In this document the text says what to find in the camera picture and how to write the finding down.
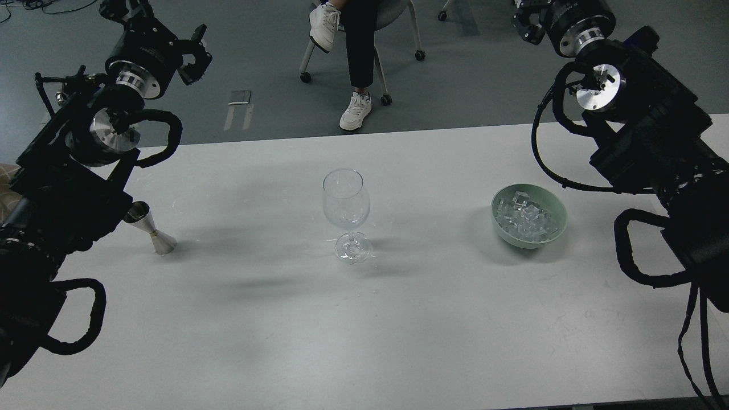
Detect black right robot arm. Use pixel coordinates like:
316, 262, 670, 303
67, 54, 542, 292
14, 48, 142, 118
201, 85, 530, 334
512, 1, 728, 409

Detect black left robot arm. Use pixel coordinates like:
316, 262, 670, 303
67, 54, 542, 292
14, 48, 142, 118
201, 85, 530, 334
2, 1, 212, 383

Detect black floor cables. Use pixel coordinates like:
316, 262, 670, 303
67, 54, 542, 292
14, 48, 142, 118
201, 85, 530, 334
0, 0, 99, 23

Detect green bowl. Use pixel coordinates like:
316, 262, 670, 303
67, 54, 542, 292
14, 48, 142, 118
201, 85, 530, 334
490, 183, 568, 249

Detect clear wine glass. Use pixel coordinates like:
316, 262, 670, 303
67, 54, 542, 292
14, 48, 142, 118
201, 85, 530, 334
321, 168, 372, 264

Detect beige checkered cushion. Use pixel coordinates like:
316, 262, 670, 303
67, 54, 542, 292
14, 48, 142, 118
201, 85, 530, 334
1, 163, 22, 226

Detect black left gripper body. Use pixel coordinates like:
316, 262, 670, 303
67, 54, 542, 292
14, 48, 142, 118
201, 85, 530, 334
105, 14, 194, 100

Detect seated person in black trousers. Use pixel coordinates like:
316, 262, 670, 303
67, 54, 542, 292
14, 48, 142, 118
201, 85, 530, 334
308, 1, 380, 132

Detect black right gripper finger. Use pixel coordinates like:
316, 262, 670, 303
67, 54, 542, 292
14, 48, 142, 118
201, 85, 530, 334
512, 13, 546, 45

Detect clear ice cubes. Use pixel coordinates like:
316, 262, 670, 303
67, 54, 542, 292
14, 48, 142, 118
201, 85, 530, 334
495, 190, 562, 244

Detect steel cocktail jigger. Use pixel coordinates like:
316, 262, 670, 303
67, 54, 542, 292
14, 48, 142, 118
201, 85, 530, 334
122, 202, 177, 255

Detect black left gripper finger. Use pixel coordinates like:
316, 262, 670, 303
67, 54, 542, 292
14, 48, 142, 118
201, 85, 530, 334
178, 24, 212, 85
99, 0, 153, 23

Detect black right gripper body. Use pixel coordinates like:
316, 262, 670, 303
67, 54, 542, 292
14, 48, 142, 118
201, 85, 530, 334
541, 1, 616, 58

